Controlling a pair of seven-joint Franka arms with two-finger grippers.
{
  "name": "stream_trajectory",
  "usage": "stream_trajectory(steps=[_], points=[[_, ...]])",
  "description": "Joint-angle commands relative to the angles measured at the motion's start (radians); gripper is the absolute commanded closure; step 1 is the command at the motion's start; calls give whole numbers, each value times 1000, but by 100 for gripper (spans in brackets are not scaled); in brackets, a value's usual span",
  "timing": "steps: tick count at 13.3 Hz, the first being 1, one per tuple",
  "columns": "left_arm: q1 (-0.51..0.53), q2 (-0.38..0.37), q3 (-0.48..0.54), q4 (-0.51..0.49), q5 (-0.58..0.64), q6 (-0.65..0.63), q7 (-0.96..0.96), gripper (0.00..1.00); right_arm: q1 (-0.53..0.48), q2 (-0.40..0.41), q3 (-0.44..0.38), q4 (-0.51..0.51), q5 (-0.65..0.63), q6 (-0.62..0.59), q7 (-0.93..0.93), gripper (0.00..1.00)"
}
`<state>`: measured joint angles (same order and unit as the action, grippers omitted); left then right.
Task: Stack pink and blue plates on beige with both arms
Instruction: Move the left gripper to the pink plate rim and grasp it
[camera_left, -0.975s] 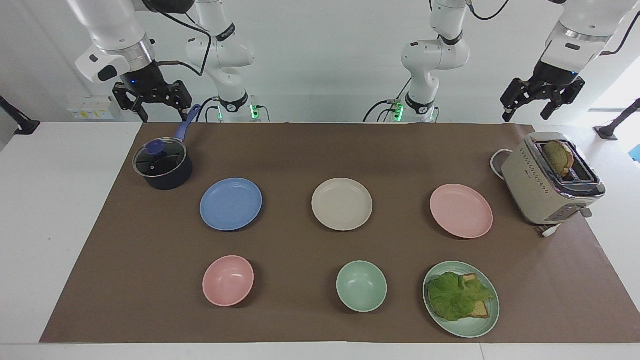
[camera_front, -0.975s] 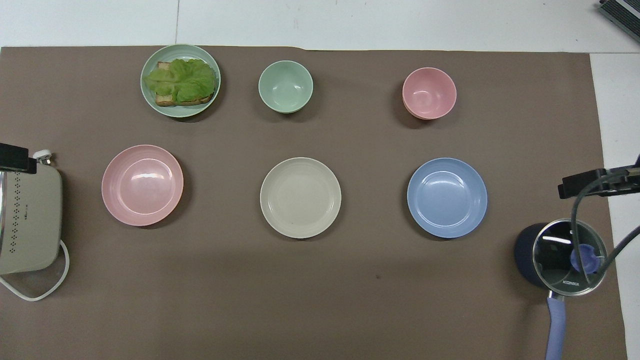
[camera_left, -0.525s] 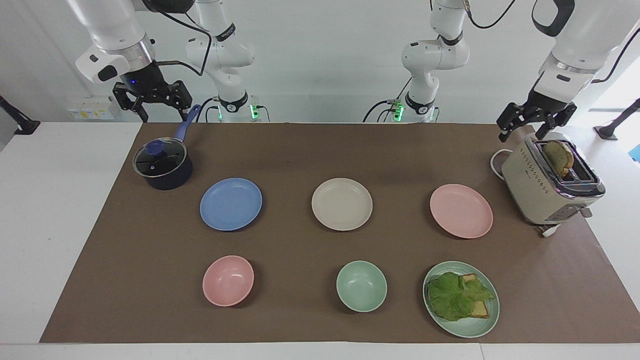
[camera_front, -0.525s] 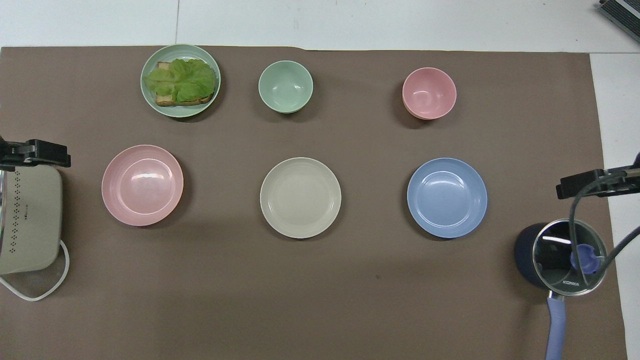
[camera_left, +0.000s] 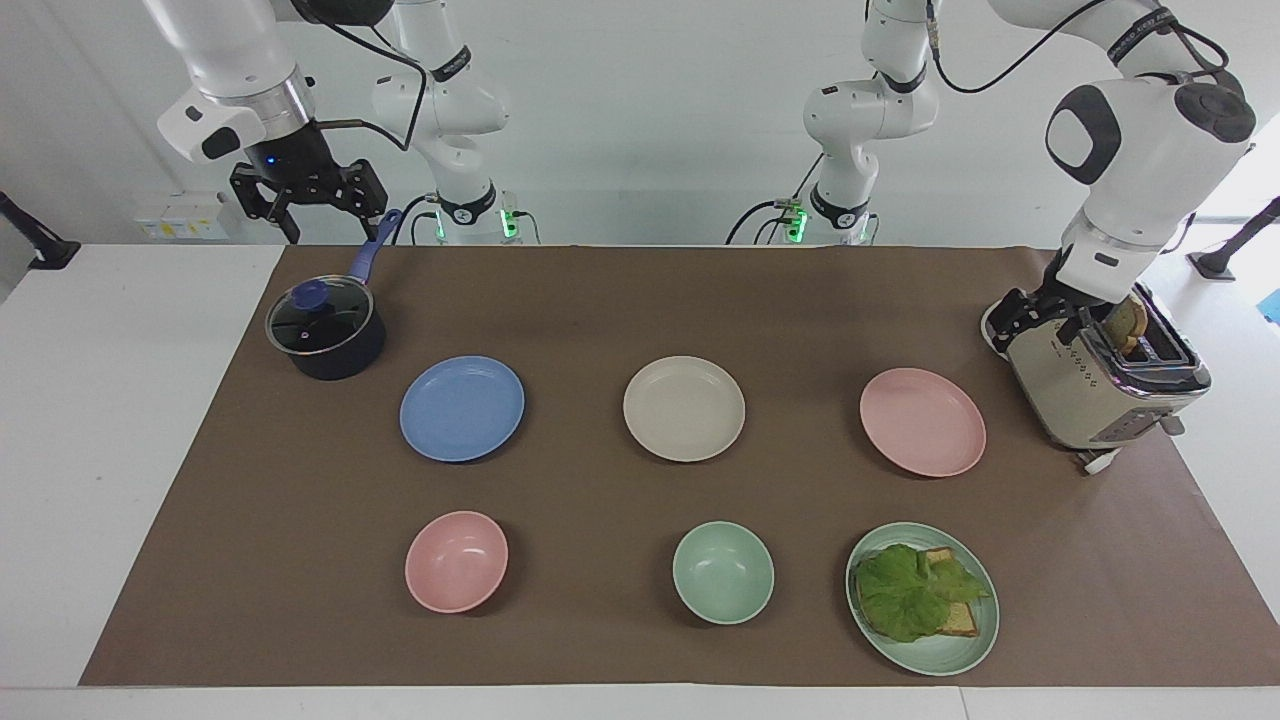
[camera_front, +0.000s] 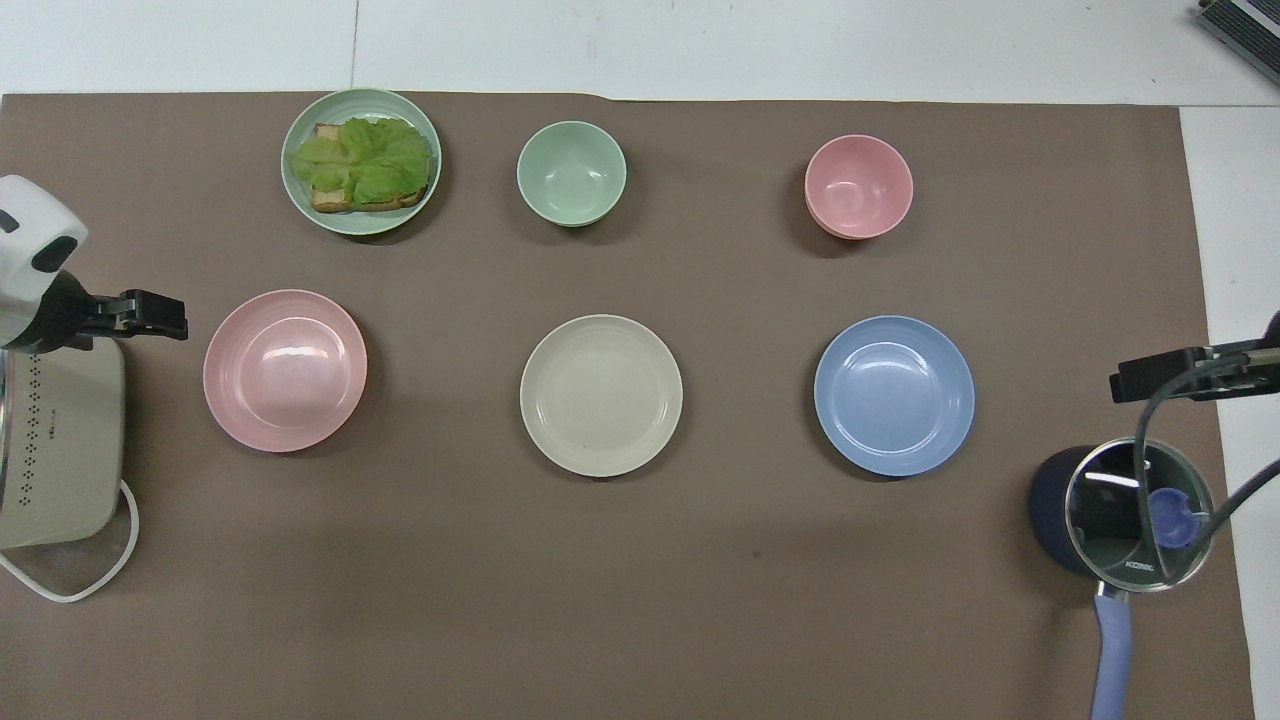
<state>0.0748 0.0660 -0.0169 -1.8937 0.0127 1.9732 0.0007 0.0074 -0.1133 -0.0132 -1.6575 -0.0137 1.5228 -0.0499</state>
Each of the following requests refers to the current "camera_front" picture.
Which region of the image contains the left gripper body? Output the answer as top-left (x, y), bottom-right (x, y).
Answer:
top-left (27, 270), bottom-right (109, 352)

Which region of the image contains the beige appliance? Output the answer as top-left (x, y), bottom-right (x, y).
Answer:
top-left (0, 338), bottom-right (128, 552)

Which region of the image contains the pink plate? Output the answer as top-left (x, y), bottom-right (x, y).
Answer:
top-left (202, 289), bottom-right (369, 454)

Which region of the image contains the green plate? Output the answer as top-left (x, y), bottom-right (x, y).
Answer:
top-left (280, 88), bottom-right (443, 237)

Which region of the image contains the toasted bread slice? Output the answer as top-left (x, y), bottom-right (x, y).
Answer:
top-left (310, 122), bottom-right (430, 214)

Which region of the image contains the green lettuce leaf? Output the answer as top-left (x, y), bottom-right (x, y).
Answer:
top-left (288, 116), bottom-right (433, 206)

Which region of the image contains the green bowl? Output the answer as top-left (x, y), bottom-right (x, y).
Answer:
top-left (516, 120), bottom-right (628, 228)

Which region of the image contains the beige plate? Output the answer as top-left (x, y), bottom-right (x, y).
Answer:
top-left (519, 314), bottom-right (685, 479)

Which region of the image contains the pink bowl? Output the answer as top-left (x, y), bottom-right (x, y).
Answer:
top-left (804, 134), bottom-right (915, 241)

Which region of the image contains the blue plate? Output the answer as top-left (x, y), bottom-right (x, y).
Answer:
top-left (813, 315), bottom-right (977, 478)

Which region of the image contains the dark blue pot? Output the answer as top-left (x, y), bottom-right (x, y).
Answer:
top-left (1027, 443), bottom-right (1217, 720)

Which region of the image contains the glass pot lid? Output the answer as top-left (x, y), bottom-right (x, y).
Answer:
top-left (1064, 437), bottom-right (1217, 594)

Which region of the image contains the grey device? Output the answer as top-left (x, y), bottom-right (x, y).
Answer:
top-left (1194, 0), bottom-right (1280, 58)

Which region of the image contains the black cable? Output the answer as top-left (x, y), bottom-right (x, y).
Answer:
top-left (1137, 345), bottom-right (1280, 585)

